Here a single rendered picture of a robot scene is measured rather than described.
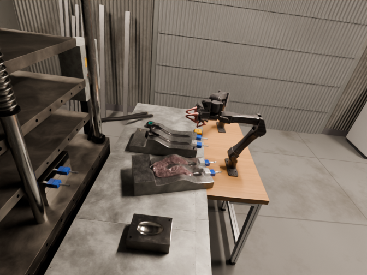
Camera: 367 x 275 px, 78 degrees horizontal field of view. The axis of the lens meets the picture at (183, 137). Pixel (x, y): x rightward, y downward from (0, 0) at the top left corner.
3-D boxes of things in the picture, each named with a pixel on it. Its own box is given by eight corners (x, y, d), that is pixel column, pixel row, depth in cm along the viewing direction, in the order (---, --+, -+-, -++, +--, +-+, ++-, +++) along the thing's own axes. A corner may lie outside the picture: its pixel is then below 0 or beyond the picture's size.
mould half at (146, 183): (200, 162, 167) (202, 150, 162) (212, 187, 147) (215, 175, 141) (131, 167, 154) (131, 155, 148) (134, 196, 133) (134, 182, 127)
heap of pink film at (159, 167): (187, 160, 158) (189, 151, 154) (195, 177, 144) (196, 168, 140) (150, 162, 151) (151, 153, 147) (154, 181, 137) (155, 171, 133)
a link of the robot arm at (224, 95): (220, 96, 159) (231, 92, 185) (208, 93, 162) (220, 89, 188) (216, 112, 163) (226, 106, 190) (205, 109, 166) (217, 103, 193)
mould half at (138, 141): (195, 141, 192) (197, 127, 185) (195, 160, 170) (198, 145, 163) (136, 133, 191) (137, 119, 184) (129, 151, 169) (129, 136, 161)
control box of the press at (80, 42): (110, 180, 252) (100, 39, 174) (101, 200, 226) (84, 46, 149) (90, 178, 251) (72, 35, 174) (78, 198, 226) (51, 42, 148)
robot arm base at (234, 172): (231, 167, 155) (241, 168, 155) (226, 150, 172) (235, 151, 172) (228, 175, 159) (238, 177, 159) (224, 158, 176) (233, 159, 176)
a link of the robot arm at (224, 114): (222, 115, 140) (270, 120, 141) (220, 109, 148) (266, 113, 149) (218, 132, 147) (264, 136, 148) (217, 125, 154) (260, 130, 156)
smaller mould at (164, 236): (171, 226, 119) (172, 217, 115) (168, 253, 106) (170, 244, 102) (133, 221, 118) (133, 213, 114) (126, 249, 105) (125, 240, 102)
